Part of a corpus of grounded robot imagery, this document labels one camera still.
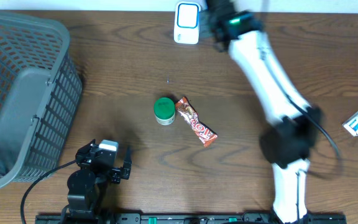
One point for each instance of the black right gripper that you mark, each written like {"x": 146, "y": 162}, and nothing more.
{"x": 206, "y": 17}

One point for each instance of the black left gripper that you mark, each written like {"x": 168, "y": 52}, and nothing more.
{"x": 117, "y": 173}

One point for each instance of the green lid jar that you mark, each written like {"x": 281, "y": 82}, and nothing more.
{"x": 164, "y": 111}

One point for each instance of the red chocolate bar wrapper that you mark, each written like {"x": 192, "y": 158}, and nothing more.
{"x": 204, "y": 133}

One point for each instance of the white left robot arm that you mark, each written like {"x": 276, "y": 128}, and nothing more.
{"x": 87, "y": 186}

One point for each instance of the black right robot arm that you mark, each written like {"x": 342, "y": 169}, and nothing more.
{"x": 287, "y": 143}

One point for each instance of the white barcode scanner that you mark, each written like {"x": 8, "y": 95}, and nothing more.
{"x": 187, "y": 25}

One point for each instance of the grey plastic basket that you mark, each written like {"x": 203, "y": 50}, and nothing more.
{"x": 40, "y": 91}

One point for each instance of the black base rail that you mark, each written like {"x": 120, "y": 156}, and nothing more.
{"x": 135, "y": 218}

